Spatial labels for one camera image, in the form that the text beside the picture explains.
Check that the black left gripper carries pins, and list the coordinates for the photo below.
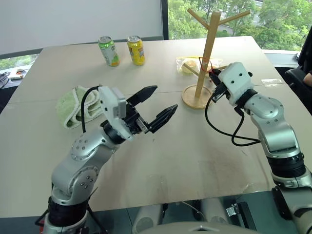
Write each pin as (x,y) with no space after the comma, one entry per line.
(132,122)

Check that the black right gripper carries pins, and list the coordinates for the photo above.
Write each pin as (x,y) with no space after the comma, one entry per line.
(220,93)

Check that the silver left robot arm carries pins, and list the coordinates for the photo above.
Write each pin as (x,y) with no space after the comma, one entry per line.
(80,168)

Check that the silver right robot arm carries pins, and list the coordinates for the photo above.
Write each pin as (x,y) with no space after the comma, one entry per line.
(275,122)

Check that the wooden tree stand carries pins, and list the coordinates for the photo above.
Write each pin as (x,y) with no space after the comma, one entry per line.
(206,56)

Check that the plastic bag of bread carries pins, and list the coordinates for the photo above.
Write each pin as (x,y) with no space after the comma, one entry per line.
(186,65)

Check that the clear tape strip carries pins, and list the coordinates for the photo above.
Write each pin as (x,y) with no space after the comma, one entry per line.
(271,82)

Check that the yellow drink can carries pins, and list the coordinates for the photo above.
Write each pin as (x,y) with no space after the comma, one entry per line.
(137,51)

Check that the green drink can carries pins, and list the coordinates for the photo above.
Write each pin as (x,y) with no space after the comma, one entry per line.
(110,52)

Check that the black office chair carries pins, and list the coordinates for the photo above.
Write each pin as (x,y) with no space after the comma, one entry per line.
(298,80)

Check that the green folded towel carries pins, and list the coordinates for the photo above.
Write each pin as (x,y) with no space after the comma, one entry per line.
(69,107)

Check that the pale rounded shape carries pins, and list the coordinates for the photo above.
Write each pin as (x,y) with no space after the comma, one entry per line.
(146,218)
(214,210)

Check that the silver robot torso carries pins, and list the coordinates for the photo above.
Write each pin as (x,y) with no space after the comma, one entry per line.
(195,229)

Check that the clutter on window sill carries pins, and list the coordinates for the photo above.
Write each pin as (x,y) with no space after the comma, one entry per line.
(15,75)

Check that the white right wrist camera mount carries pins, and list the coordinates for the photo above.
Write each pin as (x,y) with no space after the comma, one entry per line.
(236,78)

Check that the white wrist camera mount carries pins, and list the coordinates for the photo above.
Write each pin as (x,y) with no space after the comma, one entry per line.
(108,107)
(236,78)

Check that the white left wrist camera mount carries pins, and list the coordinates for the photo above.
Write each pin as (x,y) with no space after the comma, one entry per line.
(108,107)

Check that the black window post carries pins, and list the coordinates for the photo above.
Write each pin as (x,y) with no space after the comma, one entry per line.
(164,19)

